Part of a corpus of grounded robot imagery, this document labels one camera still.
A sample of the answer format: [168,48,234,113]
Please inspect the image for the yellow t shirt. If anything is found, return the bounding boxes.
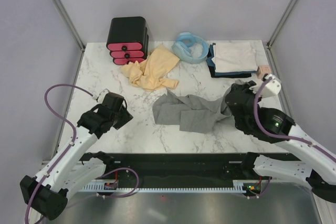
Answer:
[120,45,180,91]

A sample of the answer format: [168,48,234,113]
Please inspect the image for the white blue folded t shirt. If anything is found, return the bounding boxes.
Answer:
[206,41,257,79]

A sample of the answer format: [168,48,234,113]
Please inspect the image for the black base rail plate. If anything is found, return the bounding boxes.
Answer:
[78,152,272,189]

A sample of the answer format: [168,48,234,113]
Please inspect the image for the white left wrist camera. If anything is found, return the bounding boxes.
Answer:
[95,89,110,103]

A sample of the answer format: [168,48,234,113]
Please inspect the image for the pink cube power strip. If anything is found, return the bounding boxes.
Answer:
[256,65,272,79]

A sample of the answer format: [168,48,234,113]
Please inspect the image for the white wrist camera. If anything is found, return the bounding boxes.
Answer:
[95,89,110,103]
[249,73,281,98]

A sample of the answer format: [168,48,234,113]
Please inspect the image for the black pink drawer box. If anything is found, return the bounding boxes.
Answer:
[106,16,149,66]

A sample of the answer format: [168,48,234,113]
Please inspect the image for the light blue headphones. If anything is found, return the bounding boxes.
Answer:
[171,32,209,64]

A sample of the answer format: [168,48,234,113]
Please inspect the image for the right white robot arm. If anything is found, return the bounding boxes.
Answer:
[224,81,335,203]

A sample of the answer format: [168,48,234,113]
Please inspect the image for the purple cable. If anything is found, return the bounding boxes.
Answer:
[236,76,336,200]
[25,83,140,224]

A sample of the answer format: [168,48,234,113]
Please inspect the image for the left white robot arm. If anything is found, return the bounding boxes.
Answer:
[19,92,133,220]

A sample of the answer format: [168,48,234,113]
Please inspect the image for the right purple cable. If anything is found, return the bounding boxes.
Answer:
[236,76,336,200]

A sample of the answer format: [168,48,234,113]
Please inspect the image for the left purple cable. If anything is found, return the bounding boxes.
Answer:
[25,83,140,224]

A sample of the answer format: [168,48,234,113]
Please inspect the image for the light blue cable duct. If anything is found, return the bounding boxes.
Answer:
[80,180,249,193]

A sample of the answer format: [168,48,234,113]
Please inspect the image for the grey t shirt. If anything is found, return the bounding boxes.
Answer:
[152,90,232,134]

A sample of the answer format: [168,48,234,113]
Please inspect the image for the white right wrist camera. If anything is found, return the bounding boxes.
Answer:
[249,73,281,98]

